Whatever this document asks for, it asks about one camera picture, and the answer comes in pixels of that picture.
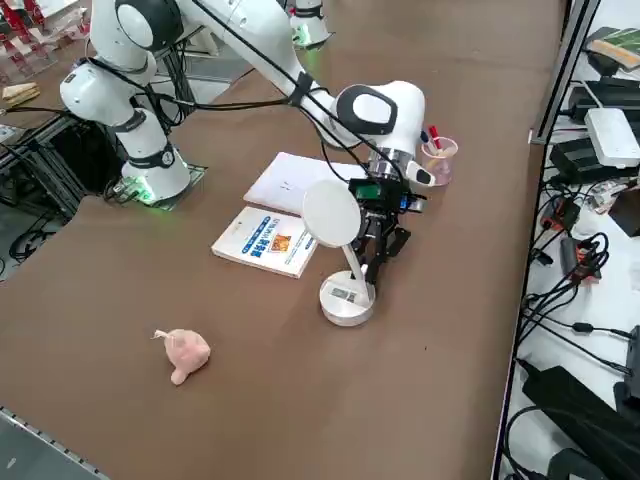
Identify pink plush pig toy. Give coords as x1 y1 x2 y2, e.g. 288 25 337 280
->
152 328 211 386

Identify pink translucent pen cup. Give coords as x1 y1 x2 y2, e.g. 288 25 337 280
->
420 137 459 187

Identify stacked wooden pieces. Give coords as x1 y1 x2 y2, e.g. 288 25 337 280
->
2 82 40 107

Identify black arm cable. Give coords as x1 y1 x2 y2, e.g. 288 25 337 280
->
84 0 381 181

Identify white and blue book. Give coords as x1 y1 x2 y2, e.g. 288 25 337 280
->
210 205 321 280

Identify large black power brick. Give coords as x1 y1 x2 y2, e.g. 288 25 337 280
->
522 366 624 431

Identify black power adapter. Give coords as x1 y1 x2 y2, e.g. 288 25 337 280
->
549 137 607 174

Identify aluminium frame post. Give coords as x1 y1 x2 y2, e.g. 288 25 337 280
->
529 0 601 146

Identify white foldable desk lamp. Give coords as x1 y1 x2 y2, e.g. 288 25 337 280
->
302 179 377 328

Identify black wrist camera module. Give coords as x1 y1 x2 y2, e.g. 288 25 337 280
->
348 177 429 214

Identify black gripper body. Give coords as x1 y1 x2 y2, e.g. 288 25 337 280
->
356 198 404 231

